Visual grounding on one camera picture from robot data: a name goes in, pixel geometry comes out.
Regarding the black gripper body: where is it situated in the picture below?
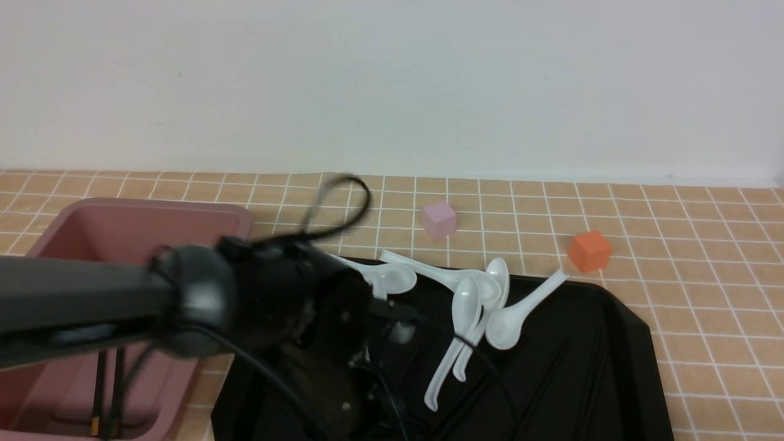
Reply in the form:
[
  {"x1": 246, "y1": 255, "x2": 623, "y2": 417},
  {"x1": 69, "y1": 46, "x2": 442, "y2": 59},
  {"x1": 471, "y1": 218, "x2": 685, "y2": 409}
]
[{"x1": 217, "y1": 236, "x2": 415, "y2": 440}]

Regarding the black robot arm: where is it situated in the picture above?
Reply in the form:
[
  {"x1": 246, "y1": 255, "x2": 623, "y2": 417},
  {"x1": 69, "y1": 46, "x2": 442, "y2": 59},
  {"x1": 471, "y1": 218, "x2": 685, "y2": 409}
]
[{"x1": 2, "y1": 234, "x2": 415, "y2": 440}]

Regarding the white soup spoon far left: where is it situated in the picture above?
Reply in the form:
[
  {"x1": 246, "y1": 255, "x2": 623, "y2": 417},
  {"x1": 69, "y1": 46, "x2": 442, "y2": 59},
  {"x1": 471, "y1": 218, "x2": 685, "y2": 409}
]
[{"x1": 331, "y1": 255, "x2": 417, "y2": 301}]

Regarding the white soup spoon centre long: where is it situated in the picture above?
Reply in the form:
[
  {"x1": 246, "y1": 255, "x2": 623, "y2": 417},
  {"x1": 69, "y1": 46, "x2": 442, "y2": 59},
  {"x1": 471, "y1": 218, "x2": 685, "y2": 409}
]
[{"x1": 423, "y1": 276, "x2": 481, "y2": 412}]

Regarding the pink cube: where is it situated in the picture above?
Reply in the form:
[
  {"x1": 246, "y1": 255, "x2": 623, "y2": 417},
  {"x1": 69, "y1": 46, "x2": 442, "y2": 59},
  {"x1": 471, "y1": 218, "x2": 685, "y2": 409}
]
[{"x1": 421, "y1": 200, "x2": 458, "y2": 239}]

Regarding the white soup spoon top middle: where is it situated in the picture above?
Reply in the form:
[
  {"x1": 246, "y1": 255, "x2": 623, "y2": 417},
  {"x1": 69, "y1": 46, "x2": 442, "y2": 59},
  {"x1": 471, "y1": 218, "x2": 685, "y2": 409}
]
[{"x1": 380, "y1": 249, "x2": 502, "y2": 304}]

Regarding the white soup spoon right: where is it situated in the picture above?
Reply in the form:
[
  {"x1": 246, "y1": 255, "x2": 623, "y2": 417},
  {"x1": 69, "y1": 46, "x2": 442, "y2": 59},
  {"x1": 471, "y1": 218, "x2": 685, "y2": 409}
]
[{"x1": 485, "y1": 269, "x2": 568, "y2": 350}]

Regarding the white soup spoon behind centre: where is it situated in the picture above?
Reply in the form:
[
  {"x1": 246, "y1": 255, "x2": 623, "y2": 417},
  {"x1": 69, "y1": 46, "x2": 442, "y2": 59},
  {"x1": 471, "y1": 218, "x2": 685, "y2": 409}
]
[{"x1": 453, "y1": 257, "x2": 510, "y2": 382}]

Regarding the black chopstick left in bin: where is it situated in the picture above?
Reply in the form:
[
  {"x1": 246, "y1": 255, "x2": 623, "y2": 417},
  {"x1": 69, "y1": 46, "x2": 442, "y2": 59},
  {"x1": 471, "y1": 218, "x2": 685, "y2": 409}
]
[{"x1": 91, "y1": 351, "x2": 107, "y2": 437}]

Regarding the black chopstick on tray right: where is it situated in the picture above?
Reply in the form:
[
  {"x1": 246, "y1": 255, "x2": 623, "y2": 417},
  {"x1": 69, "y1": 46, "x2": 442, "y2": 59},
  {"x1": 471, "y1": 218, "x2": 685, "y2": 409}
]
[{"x1": 502, "y1": 338, "x2": 571, "y2": 440}]

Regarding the pink plastic bin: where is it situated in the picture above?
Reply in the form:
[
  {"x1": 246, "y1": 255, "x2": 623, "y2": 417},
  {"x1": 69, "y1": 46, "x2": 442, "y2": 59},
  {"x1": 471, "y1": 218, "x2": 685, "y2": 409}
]
[{"x1": 1, "y1": 198, "x2": 253, "y2": 440}]

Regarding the black plastic tray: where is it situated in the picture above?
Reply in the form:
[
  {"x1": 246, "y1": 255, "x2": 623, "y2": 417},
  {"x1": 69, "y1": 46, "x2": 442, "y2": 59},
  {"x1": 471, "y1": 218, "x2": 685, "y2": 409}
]
[{"x1": 212, "y1": 277, "x2": 674, "y2": 440}]

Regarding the orange cube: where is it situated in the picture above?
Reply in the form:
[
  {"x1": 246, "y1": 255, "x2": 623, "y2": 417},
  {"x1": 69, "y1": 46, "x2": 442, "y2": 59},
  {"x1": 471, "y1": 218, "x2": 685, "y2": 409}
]
[{"x1": 567, "y1": 230, "x2": 613, "y2": 274}]

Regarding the black cable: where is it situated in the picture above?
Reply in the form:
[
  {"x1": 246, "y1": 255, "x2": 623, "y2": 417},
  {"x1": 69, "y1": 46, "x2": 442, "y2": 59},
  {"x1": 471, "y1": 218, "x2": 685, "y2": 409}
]
[{"x1": 251, "y1": 176, "x2": 373, "y2": 249}]

